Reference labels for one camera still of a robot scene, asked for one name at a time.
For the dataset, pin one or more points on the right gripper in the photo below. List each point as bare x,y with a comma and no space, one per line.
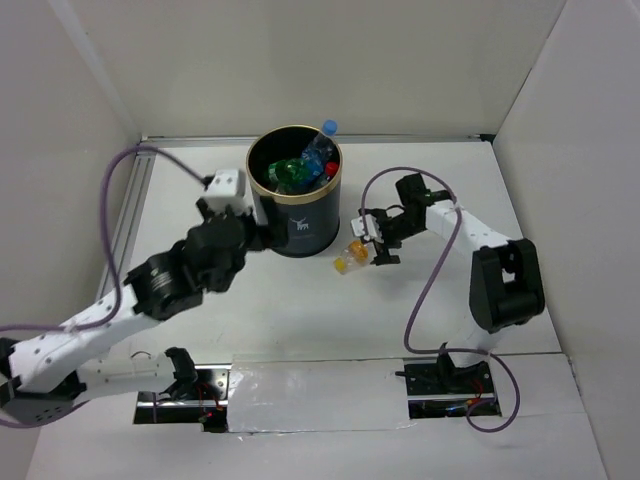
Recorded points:
384,256

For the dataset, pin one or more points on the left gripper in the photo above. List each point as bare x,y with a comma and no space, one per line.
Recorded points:
272,235

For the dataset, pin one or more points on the small yellow cap bottle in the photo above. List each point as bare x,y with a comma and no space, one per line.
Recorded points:
355,256

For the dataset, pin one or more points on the green bottle with cap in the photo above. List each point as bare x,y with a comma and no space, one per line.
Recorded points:
292,171

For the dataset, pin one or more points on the red label water bottle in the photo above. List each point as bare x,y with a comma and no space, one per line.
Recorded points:
330,170

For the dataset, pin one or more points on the blue label water bottle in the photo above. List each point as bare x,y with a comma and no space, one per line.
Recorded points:
319,150

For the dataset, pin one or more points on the clear plastic jar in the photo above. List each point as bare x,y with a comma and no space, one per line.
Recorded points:
283,188

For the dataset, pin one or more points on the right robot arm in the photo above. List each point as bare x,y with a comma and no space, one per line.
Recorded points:
505,285

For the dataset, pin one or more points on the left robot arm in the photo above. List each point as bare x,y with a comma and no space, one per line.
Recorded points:
53,374

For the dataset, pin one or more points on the dark green round bin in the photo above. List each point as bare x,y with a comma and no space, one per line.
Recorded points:
314,218

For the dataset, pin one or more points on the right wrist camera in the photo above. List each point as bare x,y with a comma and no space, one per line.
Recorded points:
366,228

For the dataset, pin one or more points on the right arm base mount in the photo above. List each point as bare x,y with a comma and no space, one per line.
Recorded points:
437,389

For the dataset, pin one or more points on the aluminium frame rail left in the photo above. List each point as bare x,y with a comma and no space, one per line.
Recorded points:
126,197

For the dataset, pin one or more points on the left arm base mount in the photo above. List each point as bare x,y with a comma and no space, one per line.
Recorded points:
205,404

